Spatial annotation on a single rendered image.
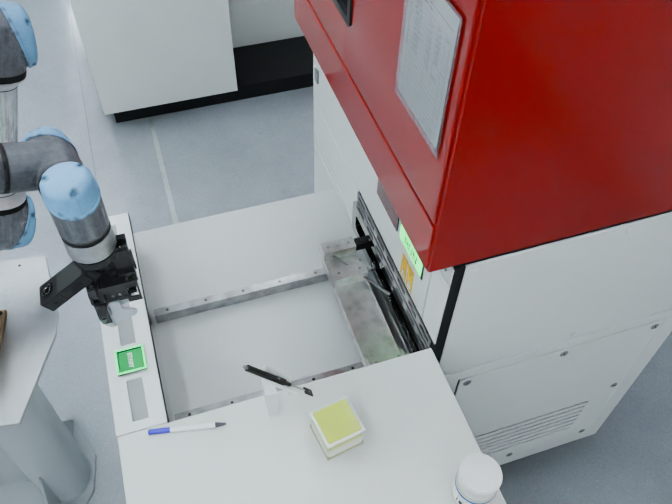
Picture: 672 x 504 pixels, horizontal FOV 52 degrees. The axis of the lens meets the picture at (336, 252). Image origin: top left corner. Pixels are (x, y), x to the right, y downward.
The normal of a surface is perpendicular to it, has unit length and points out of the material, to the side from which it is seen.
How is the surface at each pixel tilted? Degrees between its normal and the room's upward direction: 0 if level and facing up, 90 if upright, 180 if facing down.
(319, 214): 0
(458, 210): 90
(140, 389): 0
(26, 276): 0
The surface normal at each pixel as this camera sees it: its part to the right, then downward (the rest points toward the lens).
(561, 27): 0.32, 0.74
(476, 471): 0.02, -0.63
